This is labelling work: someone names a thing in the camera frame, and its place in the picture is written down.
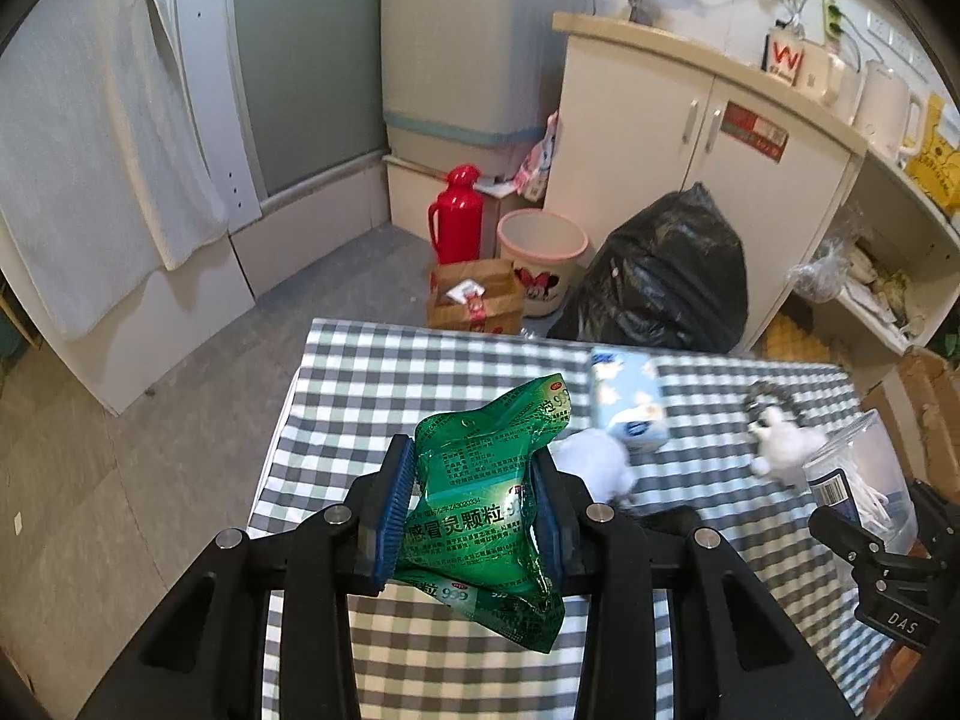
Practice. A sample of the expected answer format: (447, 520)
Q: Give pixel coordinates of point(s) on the green power strip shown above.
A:
(832, 20)

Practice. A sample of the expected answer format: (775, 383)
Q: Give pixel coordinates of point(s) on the open shelf unit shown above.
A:
(907, 236)

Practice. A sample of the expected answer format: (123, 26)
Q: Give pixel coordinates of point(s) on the pink bottle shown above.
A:
(531, 179)

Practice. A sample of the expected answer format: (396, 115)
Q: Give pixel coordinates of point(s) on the checkered tablecloth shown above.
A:
(360, 384)

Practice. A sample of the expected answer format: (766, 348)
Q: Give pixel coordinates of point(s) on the white red paper cup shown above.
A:
(783, 55)

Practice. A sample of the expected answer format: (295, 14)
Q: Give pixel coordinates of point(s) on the red thermos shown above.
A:
(455, 218)

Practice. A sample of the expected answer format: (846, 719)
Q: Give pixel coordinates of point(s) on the white hanging towel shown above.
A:
(103, 181)

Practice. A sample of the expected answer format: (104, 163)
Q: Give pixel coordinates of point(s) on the green medicine sachet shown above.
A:
(469, 541)

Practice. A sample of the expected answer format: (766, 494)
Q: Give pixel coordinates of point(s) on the white electric kettle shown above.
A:
(890, 115)

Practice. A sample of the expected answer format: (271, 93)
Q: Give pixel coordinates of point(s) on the yellow egg tray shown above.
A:
(792, 339)

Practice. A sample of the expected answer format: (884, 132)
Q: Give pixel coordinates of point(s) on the pink minnie waste bin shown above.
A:
(544, 249)

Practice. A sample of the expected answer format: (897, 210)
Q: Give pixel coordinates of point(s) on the white spray bottle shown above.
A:
(600, 460)

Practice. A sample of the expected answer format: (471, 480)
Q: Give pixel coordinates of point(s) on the light blue tissue packet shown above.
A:
(626, 399)

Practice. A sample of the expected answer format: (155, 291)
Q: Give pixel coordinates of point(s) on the washing machine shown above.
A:
(470, 81)

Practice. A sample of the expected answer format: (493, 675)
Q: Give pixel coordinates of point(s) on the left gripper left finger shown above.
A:
(200, 654)

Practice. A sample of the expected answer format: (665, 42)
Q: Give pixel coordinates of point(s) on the cream two-door cabinet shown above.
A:
(644, 113)

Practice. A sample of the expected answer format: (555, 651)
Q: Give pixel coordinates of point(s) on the clear plastic bag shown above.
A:
(821, 279)

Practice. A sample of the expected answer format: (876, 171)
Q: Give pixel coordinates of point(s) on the cardboard box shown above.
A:
(918, 404)

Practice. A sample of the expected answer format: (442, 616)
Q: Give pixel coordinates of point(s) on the white plush toy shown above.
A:
(783, 446)

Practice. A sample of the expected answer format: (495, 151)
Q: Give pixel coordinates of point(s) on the black garbage bag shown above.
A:
(672, 277)

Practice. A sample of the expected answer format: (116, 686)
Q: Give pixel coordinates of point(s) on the white rice cooker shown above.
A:
(827, 80)

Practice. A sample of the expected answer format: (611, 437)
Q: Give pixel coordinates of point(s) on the brown paper bag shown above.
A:
(482, 296)

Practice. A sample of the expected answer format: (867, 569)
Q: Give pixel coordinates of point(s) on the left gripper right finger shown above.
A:
(671, 601)

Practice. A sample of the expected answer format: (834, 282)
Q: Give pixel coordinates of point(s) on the yellow paper bag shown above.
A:
(935, 170)

